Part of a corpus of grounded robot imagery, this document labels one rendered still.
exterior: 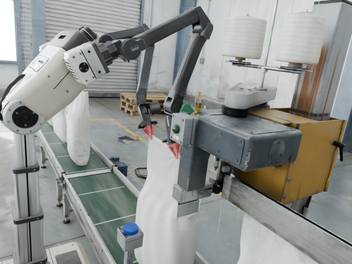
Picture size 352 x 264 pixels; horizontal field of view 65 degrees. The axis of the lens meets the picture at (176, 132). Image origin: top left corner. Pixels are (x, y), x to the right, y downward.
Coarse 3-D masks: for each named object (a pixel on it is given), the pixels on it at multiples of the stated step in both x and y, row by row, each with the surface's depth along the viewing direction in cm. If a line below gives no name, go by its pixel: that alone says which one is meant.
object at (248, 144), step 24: (216, 120) 84; (240, 120) 86; (264, 120) 90; (192, 144) 90; (216, 144) 81; (240, 144) 73; (264, 144) 74; (288, 144) 80; (192, 168) 92; (240, 168) 74
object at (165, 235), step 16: (160, 144) 142; (160, 160) 143; (176, 160) 129; (160, 176) 144; (176, 176) 130; (144, 192) 142; (160, 192) 137; (144, 208) 140; (160, 208) 129; (176, 208) 125; (144, 224) 140; (160, 224) 128; (176, 224) 122; (192, 224) 125; (144, 240) 141; (160, 240) 129; (176, 240) 122; (192, 240) 126; (144, 256) 142; (160, 256) 130; (176, 256) 124; (192, 256) 129
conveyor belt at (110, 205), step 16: (96, 176) 249; (112, 176) 253; (80, 192) 219; (96, 192) 222; (112, 192) 224; (128, 192) 227; (96, 208) 200; (112, 208) 202; (128, 208) 204; (96, 224) 182; (112, 224) 184; (112, 240) 169; (112, 256) 156
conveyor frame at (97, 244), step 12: (120, 180) 250; (72, 192) 211; (132, 192) 230; (72, 204) 219; (84, 216) 191; (84, 228) 192; (96, 228) 179; (96, 240) 170; (96, 252) 171; (108, 252) 153
